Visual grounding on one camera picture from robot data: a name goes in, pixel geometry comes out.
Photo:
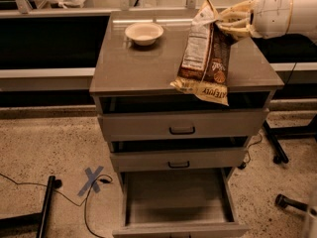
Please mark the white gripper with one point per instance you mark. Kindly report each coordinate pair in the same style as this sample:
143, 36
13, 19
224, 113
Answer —
271, 15

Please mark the brown chip bag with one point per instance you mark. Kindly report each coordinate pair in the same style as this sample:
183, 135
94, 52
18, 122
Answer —
203, 70

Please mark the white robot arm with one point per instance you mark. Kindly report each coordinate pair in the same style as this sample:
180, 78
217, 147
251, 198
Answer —
303, 20

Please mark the top grey drawer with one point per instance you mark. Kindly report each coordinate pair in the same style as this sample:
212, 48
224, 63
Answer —
155, 125

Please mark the grey drawer cabinet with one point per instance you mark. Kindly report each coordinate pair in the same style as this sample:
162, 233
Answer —
136, 79

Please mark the middle grey drawer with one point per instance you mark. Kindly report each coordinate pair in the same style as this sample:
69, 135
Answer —
157, 160

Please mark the bottom grey open drawer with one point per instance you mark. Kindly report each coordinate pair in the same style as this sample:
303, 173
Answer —
178, 204

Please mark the white paper bowl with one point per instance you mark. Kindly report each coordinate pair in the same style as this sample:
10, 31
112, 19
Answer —
144, 34

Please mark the black stand leg right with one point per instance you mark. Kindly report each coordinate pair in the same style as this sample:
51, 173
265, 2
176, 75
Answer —
279, 154

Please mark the black stand leg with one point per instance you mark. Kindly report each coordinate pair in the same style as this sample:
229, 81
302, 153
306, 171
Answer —
279, 154
38, 221

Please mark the black caster leg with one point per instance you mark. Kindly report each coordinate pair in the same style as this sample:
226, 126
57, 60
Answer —
284, 201

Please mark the blue tape cross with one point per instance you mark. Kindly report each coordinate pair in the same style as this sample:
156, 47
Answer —
91, 180

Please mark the black stand leg left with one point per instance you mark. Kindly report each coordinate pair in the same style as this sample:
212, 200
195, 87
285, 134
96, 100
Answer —
38, 221

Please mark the black top drawer handle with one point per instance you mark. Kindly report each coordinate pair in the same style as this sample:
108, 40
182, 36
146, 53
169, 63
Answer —
182, 130

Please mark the black drawer handle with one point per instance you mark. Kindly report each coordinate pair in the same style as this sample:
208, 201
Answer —
183, 165
182, 130

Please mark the black middle drawer handle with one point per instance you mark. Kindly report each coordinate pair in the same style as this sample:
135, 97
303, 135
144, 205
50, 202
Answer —
183, 165

